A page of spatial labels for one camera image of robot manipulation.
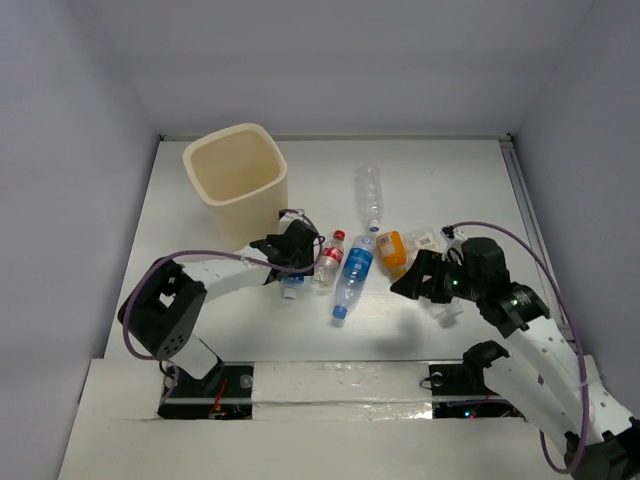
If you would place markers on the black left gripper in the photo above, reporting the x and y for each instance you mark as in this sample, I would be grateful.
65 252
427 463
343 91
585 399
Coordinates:
282 250

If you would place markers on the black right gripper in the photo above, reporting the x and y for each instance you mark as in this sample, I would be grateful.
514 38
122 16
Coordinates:
411 284

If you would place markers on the orange juice bottle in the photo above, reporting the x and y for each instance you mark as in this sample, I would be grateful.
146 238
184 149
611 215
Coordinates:
393 253

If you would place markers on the red label cola bottle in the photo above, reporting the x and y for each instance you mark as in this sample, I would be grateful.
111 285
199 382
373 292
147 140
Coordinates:
331 258

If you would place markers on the blue label water bottle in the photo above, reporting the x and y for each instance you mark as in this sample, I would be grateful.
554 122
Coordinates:
350 284

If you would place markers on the crushed clear blue-cap bottle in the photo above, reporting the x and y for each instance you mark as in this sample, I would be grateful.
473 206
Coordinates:
292 287

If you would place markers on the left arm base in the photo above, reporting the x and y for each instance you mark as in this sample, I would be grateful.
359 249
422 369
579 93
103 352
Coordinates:
224 394

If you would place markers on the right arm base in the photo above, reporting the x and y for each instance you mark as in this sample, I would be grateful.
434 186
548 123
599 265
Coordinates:
459 391

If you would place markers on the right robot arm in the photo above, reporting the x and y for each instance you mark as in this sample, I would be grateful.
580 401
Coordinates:
535 369

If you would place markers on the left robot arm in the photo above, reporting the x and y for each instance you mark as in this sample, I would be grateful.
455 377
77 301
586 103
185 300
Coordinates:
159 316

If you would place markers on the cream plastic bin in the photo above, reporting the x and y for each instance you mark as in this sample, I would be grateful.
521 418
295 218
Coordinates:
240 175

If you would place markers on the clear bottle white cap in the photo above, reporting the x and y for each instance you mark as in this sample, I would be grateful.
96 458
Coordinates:
369 197

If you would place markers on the silver tape strip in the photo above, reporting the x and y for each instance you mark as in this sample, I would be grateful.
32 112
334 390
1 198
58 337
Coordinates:
340 391

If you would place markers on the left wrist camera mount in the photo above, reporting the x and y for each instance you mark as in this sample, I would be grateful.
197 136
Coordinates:
287 216

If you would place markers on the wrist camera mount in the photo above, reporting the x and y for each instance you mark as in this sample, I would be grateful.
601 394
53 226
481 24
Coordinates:
453 239
287 216

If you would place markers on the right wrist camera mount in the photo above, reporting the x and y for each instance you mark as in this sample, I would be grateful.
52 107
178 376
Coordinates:
453 239

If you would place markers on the aluminium table edge rail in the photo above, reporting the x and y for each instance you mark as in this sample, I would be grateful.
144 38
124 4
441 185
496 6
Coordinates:
532 235

